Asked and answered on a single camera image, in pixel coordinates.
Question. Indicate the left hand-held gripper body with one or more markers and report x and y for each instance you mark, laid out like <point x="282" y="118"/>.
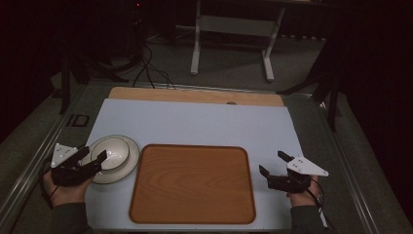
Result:
<point x="63" y="155"/>

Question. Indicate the white dark-rimmed plate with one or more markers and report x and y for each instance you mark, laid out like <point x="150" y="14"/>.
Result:
<point x="130" y="165"/>

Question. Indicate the pale blue table mat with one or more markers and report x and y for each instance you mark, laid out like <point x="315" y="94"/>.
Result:
<point x="195" y="123"/>

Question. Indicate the brown wooden tray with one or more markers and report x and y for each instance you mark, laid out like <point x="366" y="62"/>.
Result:
<point x="191" y="185"/>

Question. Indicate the black floor socket plate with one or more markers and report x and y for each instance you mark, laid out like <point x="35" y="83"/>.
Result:
<point x="78" y="120"/>

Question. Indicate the black tripod stand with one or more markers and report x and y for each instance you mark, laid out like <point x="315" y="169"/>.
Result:
<point x="65" y="87"/>
<point x="332" y="104"/>

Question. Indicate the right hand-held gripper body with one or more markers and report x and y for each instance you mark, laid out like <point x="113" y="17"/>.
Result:
<point x="305" y="167"/>

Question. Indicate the person's right hand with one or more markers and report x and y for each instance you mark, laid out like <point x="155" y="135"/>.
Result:
<point x="302" y="199"/>

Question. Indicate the white ceramic bowl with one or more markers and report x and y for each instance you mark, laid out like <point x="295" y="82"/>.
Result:
<point x="113" y="152"/>

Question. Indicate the white metal stand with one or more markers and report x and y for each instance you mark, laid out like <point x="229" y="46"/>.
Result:
<point x="235" y="25"/>

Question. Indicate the metal floor rail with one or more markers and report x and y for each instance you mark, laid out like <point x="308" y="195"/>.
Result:
<point x="349" y="169"/>
<point x="35" y="159"/>

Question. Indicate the person's left hand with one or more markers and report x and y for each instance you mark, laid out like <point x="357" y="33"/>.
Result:
<point x="66" y="195"/>

